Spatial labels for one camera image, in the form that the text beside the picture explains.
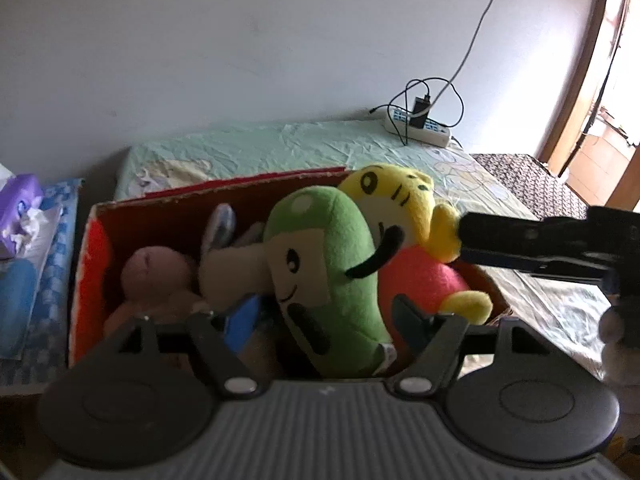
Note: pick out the person's right hand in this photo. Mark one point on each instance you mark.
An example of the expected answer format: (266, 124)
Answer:
(617, 345)

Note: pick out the green plush toy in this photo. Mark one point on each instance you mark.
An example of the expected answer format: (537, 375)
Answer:
(325, 280)

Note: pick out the dark patterned mattress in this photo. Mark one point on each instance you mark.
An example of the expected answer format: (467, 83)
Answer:
(530, 180)

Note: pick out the blue checkered pillow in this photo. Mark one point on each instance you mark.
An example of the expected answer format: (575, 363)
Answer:
(37, 270)

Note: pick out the yellow tiger plush toy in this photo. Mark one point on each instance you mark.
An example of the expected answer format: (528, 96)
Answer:
(415, 240)

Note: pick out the dark chair frame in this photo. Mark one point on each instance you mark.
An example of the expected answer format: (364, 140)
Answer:
(580, 140)

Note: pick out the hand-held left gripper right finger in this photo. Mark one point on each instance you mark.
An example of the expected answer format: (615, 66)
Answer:
(411, 322)

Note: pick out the green printed bedsheet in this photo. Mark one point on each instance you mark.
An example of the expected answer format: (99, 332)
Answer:
(280, 152)

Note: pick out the red cardboard box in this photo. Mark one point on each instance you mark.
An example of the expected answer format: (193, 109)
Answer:
(92, 270)

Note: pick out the wooden door frame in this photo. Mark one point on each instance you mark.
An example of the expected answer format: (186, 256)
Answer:
(585, 70)

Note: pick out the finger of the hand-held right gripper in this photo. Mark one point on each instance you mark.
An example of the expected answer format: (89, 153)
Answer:
(500, 242)

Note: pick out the purple tissue pack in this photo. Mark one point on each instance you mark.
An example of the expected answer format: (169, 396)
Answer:
(17, 210)

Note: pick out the black charger plug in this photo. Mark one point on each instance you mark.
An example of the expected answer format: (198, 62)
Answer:
(421, 110)

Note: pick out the white power strip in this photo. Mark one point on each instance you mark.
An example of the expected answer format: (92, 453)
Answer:
(417, 127)

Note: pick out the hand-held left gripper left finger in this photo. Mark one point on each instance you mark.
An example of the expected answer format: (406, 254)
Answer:
(242, 322)

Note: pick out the white rabbit plush toy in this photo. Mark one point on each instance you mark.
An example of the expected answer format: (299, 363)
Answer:
(165, 275)

